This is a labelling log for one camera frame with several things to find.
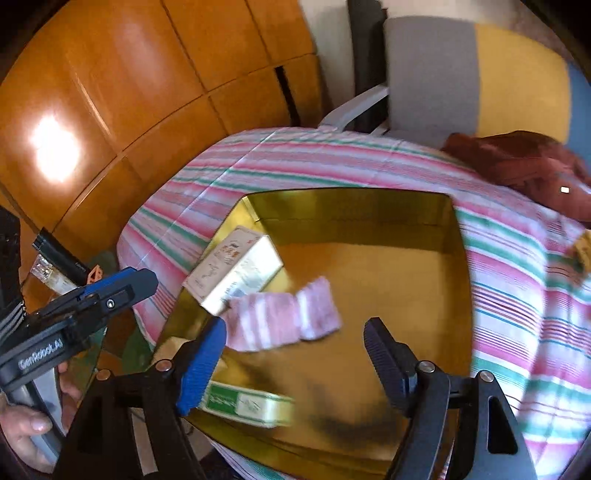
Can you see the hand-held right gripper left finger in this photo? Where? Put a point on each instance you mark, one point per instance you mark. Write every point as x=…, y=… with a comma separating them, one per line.
x=203, y=364

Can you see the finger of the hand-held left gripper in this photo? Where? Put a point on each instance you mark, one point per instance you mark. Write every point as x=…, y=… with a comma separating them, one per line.
x=129, y=288

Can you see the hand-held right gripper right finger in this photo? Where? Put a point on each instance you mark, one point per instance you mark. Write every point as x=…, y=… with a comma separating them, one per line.
x=385, y=355

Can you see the gold rectangular box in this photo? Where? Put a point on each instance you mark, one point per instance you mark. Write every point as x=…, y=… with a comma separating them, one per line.
x=369, y=286

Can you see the pink striped sock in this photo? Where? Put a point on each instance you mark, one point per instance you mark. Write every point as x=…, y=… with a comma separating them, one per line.
x=277, y=318

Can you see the person's left hand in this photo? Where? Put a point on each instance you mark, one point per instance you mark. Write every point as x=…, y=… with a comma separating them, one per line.
x=23, y=427

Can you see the green and white carton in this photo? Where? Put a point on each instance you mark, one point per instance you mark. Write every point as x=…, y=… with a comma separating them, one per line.
x=249, y=404

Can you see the black flat device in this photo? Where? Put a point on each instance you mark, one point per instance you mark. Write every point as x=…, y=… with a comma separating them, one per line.
x=60, y=254

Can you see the white printed carton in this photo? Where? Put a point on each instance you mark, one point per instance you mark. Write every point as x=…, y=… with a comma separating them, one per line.
x=240, y=272

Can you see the striped bed sheet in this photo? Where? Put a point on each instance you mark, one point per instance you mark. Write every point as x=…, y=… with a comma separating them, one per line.
x=323, y=157

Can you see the orange wooden wardrobe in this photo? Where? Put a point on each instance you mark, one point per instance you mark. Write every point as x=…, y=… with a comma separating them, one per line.
x=138, y=69

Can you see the reddish brown jacket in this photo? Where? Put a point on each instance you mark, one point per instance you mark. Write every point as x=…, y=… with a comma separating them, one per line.
x=517, y=161

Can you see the grey yellow blue chair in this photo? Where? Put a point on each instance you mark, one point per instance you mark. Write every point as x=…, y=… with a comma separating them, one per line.
x=429, y=69

